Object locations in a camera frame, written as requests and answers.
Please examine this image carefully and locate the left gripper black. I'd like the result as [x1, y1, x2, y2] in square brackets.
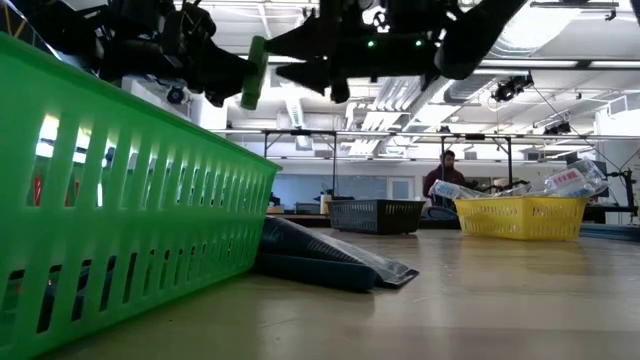
[159, 2, 259, 109]

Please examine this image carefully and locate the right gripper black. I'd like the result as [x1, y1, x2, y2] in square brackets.
[263, 13, 444, 97]

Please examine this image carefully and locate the green shampoo bottle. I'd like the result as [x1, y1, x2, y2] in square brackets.
[239, 35, 270, 111]

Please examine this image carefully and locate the green plastic basket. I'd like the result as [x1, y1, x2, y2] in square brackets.
[0, 30, 282, 360]

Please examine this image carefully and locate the black plastic basket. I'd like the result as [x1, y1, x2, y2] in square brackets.
[327, 198, 427, 236]

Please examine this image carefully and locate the person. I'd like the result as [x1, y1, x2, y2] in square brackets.
[422, 149, 469, 207]

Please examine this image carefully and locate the red plastic basket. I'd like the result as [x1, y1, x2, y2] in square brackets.
[30, 172, 81, 209]

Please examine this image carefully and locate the yellow plastic basket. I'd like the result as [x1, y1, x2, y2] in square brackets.
[453, 195, 590, 241]

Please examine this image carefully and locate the black computer monitor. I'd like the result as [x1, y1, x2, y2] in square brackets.
[565, 157, 610, 199]

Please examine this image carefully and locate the black metal rig frame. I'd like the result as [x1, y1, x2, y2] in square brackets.
[267, 52, 640, 71]

